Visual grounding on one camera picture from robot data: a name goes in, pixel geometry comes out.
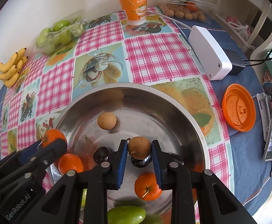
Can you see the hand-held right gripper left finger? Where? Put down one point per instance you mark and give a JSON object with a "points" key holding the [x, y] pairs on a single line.
{"points": [[122, 165]]}

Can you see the black power adapter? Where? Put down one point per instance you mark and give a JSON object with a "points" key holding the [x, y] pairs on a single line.
{"points": [[235, 63]]}

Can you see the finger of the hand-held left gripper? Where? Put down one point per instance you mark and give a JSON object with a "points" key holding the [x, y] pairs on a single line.
{"points": [[53, 150], [28, 152]]}

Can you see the orange paper cup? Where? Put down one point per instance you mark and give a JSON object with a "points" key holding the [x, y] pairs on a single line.
{"points": [[131, 7]]}

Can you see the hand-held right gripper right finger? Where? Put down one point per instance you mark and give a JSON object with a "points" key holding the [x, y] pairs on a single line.
{"points": [[156, 168]]}

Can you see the bag of green fruit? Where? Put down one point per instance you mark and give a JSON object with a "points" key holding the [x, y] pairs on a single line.
{"points": [[56, 35]]}

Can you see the pink plastic bag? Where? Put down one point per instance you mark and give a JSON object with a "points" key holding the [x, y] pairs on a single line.
{"points": [[242, 31]]}

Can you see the white power box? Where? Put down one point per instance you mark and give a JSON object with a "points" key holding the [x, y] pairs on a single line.
{"points": [[208, 51]]}

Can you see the yellow banana bunch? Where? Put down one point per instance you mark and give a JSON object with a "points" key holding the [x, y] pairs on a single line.
{"points": [[9, 73]]}

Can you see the blue tablecloth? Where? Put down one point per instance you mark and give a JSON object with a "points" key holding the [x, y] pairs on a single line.
{"points": [[243, 168]]}

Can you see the white chair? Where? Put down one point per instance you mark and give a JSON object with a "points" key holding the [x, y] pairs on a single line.
{"points": [[263, 16]]}

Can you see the dark red cherry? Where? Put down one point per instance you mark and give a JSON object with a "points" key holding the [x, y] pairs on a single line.
{"points": [[101, 155], [141, 163]]}

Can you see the pile of longans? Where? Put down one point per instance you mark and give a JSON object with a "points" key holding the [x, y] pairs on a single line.
{"points": [[187, 15]]}

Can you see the orange tangerine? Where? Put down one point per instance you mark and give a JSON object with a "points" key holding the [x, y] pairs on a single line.
{"points": [[70, 163], [147, 186], [54, 135]]}

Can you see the pink checked printed tablecloth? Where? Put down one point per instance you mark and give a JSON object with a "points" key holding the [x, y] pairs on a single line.
{"points": [[163, 51]]}

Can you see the grey phone stand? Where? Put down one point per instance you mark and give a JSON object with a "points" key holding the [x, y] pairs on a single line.
{"points": [[264, 112]]}

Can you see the brown longan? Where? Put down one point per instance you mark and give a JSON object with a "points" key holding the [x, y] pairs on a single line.
{"points": [[139, 147], [106, 120]]}

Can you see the orange plastic lid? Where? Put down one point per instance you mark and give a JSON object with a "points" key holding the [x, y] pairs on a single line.
{"points": [[238, 107]]}

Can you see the pile of green jujubes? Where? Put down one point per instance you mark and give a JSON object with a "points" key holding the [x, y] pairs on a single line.
{"points": [[61, 31]]}

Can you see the round metal plate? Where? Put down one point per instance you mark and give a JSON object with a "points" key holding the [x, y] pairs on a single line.
{"points": [[150, 121]]}

